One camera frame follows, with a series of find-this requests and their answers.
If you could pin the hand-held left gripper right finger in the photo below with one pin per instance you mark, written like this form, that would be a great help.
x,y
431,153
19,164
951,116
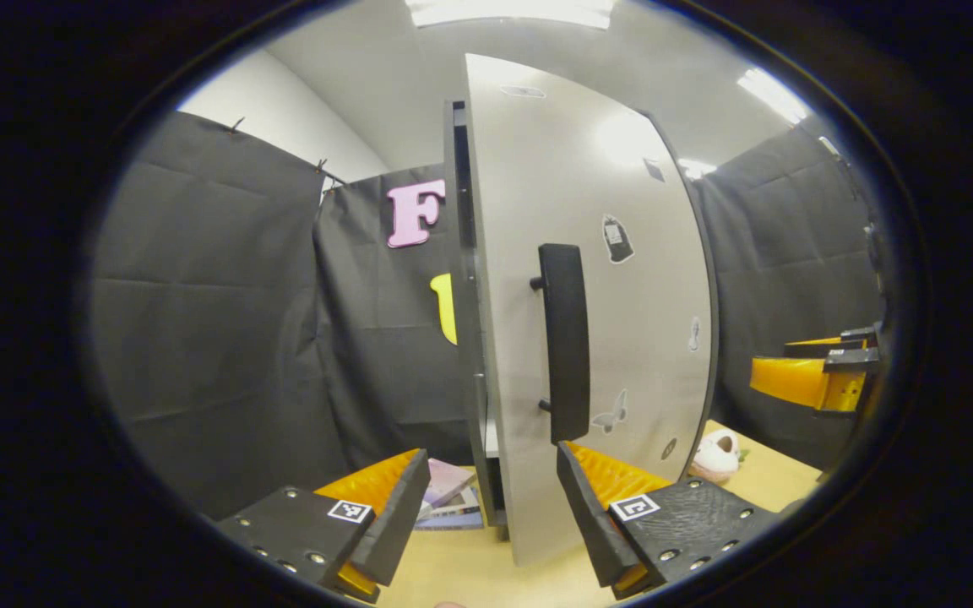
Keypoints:
x,y
588,515

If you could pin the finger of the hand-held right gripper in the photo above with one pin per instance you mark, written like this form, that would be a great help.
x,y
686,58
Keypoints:
x,y
858,338
790,380

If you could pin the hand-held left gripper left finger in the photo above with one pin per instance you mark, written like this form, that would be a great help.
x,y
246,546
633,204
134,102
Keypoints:
x,y
398,519

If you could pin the dark grey cabinet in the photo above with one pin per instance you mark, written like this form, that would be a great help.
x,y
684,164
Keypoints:
x,y
463,338

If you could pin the white cabinet door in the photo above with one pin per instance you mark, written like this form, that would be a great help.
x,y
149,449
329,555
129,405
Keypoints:
x,y
520,253

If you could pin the blue book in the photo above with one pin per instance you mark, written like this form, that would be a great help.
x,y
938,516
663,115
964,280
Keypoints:
x,y
453,523

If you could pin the black backdrop cloth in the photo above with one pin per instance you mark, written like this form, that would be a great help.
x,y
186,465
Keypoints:
x,y
790,253
208,321
377,363

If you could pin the pink plush toy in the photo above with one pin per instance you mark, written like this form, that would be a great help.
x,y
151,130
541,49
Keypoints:
x,y
716,460

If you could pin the small ceiling light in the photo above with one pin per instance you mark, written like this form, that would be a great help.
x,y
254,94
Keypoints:
x,y
696,169

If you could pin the long ceiling light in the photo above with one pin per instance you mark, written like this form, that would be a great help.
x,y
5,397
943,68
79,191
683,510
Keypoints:
x,y
774,94

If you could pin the large ceiling light panel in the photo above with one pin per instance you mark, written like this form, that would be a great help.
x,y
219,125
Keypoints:
x,y
512,10

